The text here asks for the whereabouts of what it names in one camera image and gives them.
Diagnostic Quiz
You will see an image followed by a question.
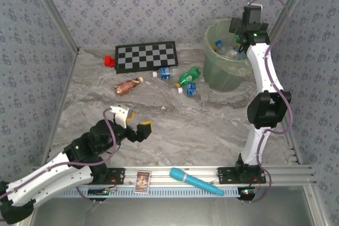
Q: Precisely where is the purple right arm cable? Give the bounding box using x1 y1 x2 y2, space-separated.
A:
242 0 293 204

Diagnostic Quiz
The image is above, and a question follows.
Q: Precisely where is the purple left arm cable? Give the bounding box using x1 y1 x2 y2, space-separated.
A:
0 108 119 223

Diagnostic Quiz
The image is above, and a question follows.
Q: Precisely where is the small printed card box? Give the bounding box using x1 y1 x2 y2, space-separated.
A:
133 170 151 194

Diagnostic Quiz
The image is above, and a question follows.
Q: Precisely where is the black grey checkerboard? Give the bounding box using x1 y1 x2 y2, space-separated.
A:
114 41 180 75

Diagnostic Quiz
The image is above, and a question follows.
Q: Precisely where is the teal toy microphone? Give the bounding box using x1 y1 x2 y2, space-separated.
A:
169 167 226 197

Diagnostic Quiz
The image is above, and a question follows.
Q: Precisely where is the clear bottle blue cap label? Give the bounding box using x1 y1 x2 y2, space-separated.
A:
215 40 230 57

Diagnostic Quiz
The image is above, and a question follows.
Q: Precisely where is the red plastic block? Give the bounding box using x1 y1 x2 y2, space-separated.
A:
104 55 117 68

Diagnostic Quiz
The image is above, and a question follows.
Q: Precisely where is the translucent green bin liner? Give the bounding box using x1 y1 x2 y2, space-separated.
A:
203 18 254 78

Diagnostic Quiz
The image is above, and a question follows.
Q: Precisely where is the brown plastic bottle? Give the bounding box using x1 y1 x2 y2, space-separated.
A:
113 76 144 97

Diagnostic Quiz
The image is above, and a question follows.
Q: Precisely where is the clear pepsi label bottle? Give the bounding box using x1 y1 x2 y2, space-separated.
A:
227 47 247 60

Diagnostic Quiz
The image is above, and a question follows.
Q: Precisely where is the green waste bin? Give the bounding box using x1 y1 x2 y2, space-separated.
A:
203 18 252 93

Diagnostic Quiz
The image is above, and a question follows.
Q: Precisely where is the aluminium frame rail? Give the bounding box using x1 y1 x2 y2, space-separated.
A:
272 59 304 165
41 48 80 167

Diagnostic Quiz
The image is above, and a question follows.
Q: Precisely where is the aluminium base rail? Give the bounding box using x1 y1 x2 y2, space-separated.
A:
25 165 317 187

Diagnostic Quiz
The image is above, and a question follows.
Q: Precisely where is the small circuit board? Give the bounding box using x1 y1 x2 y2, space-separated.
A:
237 186 257 202
87 187 117 197

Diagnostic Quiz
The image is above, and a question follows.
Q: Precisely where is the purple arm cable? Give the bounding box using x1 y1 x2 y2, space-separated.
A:
242 0 293 204
0 108 119 223

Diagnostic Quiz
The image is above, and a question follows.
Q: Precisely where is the grey metal sheet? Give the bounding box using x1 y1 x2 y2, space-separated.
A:
26 185 318 226

